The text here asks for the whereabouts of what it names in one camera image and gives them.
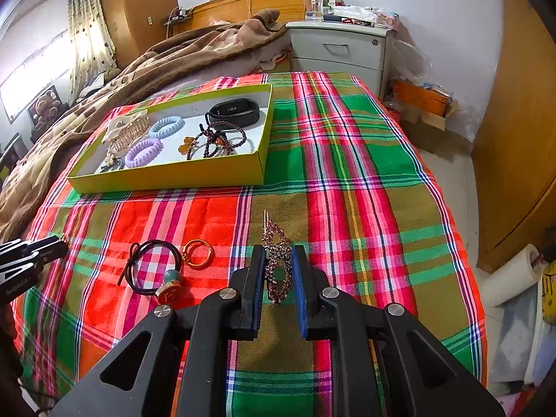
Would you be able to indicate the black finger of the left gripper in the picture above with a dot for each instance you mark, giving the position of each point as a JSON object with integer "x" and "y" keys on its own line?
{"x": 36, "y": 254}
{"x": 12, "y": 248}

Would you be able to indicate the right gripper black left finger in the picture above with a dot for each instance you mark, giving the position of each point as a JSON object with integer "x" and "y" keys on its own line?
{"x": 174, "y": 362}

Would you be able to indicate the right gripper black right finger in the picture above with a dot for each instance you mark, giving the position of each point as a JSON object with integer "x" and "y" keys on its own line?
{"x": 384, "y": 361}

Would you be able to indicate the black hair tie teal bead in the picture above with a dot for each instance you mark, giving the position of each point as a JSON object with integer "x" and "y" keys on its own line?
{"x": 151, "y": 269}

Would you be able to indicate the cream translucent hair claw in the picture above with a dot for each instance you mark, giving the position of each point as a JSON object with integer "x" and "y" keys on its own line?
{"x": 123, "y": 132}

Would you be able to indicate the pink rhinestone hair clip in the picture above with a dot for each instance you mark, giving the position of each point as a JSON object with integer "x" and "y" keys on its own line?
{"x": 278, "y": 268}

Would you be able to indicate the black smart wristband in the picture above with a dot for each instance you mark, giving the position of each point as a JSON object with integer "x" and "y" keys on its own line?
{"x": 233, "y": 114}

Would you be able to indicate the brown paw print blanket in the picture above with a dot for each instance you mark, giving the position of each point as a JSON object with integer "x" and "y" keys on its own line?
{"x": 26, "y": 187}

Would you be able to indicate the white paper towel roll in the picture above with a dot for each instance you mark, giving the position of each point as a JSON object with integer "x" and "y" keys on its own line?
{"x": 516, "y": 276}

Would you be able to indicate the yellow-green shallow box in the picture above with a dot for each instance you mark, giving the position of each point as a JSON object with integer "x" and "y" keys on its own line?
{"x": 181, "y": 162}

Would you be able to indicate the dotted window curtain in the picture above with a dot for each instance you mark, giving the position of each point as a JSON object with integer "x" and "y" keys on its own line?
{"x": 94, "y": 52}

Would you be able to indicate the red green plaid cloth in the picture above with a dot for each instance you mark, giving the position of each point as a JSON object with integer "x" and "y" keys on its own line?
{"x": 342, "y": 180}

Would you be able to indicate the wooden cabinet on right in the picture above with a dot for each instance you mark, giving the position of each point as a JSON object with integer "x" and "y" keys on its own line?
{"x": 514, "y": 150}

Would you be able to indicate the tall wooden wardrobe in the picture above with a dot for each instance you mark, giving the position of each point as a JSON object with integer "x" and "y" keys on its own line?
{"x": 135, "y": 25}

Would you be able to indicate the orange box on floor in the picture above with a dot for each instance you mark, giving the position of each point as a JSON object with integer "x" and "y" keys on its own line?
{"x": 428, "y": 100}

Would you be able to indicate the grey nightstand with drawers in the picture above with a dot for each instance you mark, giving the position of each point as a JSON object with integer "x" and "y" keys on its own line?
{"x": 362, "y": 51}

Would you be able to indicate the wooden bed headboard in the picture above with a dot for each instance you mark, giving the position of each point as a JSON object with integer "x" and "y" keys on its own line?
{"x": 232, "y": 11}

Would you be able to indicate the clutter on nightstand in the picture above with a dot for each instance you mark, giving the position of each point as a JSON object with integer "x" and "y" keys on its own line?
{"x": 336, "y": 11}

